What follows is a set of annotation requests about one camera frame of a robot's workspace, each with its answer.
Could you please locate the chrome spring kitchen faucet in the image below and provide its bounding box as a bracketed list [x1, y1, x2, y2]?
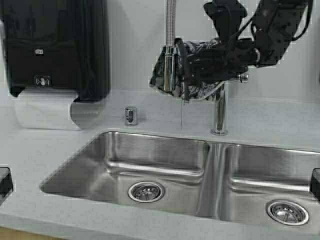
[150, 0, 247, 136]

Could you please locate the black paper towel dispenser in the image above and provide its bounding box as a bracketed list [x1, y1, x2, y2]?
[0, 0, 110, 103]

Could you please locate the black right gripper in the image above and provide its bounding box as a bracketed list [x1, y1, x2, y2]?
[186, 37, 260, 83]

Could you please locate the robot base right corner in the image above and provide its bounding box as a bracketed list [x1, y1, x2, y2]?
[309, 168, 320, 201]

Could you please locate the small chrome sink air gap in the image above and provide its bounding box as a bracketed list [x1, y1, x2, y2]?
[124, 106, 138, 126]

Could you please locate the white paper towel sheet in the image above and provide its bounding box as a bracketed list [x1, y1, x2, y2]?
[13, 88, 105, 131]

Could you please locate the robot base left corner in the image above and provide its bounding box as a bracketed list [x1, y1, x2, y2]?
[0, 167, 14, 205]

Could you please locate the black white patterned cloth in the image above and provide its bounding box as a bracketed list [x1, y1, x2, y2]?
[149, 37, 258, 101]

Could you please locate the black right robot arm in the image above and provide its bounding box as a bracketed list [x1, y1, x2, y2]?
[186, 0, 314, 84]

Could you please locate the stainless steel double sink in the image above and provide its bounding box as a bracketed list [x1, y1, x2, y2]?
[40, 131, 320, 235]

